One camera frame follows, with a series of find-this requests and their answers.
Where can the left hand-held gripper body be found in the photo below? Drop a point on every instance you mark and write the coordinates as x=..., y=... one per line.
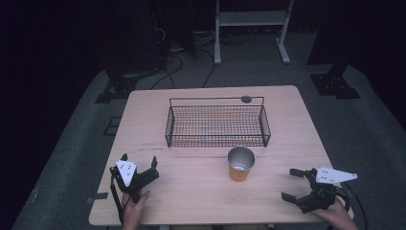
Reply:
x=145, y=176

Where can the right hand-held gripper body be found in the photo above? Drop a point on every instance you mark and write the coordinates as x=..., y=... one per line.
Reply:
x=317, y=199

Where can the person's right hand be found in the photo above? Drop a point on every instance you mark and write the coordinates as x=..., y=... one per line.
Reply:
x=340, y=217

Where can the person's left hand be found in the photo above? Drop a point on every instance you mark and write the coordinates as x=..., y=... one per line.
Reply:
x=132, y=212

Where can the grey tape strip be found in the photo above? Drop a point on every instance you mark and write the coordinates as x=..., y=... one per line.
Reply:
x=97, y=197

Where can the orange paper cup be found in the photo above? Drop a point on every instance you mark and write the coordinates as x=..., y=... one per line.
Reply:
x=238, y=175

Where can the black stand base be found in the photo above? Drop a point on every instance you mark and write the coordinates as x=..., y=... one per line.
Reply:
x=119, y=87
x=333, y=84

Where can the dark round basket tag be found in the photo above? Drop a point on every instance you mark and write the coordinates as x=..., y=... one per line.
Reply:
x=246, y=99

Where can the white metal desk frame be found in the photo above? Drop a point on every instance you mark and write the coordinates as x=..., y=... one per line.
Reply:
x=249, y=18

